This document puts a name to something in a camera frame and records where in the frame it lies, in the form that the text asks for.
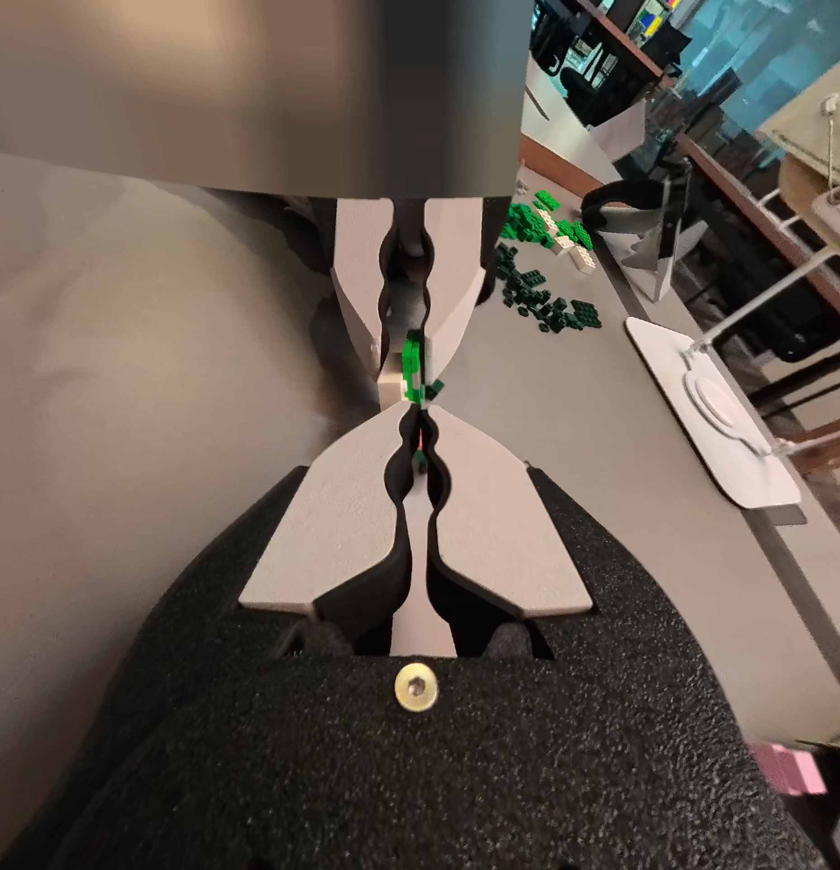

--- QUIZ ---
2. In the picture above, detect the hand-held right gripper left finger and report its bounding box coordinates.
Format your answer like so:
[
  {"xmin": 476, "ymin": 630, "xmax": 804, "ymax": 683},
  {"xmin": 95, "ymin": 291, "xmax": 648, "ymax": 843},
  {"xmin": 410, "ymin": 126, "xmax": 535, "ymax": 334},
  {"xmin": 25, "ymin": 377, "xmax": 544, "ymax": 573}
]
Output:
[{"xmin": 238, "ymin": 405, "xmax": 415, "ymax": 613}]

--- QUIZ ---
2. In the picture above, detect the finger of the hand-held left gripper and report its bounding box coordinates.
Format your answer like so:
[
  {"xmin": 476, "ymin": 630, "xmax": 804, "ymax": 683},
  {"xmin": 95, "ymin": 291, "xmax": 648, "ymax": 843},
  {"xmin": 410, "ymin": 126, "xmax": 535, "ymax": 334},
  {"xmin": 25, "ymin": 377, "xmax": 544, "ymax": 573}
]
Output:
[
  {"xmin": 330, "ymin": 197, "xmax": 406, "ymax": 375},
  {"xmin": 420, "ymin": 197, "xmax": 492, "ymax": 385}
]

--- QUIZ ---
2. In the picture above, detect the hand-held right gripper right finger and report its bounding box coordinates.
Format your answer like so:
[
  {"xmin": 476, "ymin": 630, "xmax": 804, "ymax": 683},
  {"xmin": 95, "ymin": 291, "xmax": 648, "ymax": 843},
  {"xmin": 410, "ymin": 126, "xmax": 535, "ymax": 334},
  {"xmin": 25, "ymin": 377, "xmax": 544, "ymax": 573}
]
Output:
[{"xmin": 420, "ymin": 406, "xmax": 594, "ymax": 621}]

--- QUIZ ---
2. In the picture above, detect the green white lego assembly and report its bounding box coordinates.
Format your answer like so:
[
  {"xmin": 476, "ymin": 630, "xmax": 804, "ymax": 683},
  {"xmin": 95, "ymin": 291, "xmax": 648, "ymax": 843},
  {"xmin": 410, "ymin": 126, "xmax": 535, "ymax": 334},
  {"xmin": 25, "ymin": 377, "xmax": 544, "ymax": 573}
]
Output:
[{"xmin": 378, "ymin": 329, "xmax": 447, "ymax": 410}]

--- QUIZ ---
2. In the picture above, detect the pile of green white lego bricks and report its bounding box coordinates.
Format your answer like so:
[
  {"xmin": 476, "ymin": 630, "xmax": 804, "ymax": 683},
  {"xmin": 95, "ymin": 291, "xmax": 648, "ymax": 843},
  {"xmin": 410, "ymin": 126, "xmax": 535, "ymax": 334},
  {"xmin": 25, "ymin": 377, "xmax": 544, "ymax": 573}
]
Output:
[{"xmin": 498, "ymin": 190, "xmax": 598, "ymax": 276}]

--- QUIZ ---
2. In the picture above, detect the pile of dark green lego bricks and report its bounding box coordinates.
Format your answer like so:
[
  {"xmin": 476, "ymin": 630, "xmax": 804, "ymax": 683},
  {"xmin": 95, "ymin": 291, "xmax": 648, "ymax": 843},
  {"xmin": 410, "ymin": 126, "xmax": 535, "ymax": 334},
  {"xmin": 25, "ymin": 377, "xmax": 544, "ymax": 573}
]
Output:
[{"xmin": 493, "ymin": 243, "xmax": 603, "ymax": 334}]

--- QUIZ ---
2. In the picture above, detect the pink lego pig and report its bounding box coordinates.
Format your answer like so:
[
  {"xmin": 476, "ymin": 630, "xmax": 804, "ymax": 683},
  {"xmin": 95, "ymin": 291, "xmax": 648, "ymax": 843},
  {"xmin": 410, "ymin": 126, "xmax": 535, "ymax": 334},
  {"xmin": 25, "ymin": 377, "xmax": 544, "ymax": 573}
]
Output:
[{"xmin": 749, "ymin": 742, "xmax": 829, "ymax": 796}]

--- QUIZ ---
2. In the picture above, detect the grey desk brown edge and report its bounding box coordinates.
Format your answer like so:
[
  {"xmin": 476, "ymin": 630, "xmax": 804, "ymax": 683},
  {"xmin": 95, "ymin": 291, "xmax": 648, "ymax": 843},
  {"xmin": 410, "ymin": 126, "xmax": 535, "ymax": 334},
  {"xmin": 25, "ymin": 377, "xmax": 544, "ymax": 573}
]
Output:
[{"xmin": 518, "ymin": 54, "xmax": 672, "ymax": 188}]

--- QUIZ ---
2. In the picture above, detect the black grey stand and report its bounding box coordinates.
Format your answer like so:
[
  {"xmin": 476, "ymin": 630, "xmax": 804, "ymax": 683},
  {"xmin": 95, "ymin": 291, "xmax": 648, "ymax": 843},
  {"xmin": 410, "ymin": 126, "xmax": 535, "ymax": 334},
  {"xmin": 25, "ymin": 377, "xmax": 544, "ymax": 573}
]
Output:
[{"xmin": 580, "ymin": 159, "xmax": 710, "ymax": 303}]

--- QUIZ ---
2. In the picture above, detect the black office chair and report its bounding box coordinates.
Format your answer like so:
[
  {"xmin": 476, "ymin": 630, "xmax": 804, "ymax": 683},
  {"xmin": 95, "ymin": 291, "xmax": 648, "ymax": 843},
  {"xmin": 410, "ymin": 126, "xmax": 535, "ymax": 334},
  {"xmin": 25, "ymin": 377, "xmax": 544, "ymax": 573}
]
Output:
[{"xmin": 532, "ymin": 0, "xmax": 621, "ymax": 126}]

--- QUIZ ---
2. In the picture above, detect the beige canvas bag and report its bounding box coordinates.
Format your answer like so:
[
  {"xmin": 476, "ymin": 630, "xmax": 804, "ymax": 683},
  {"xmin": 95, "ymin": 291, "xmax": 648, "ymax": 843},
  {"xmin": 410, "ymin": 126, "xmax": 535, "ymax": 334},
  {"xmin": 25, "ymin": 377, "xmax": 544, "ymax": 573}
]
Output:
[{"xmin": 760, "ymin": 61, "xmax": 840, "ymax": 225}]

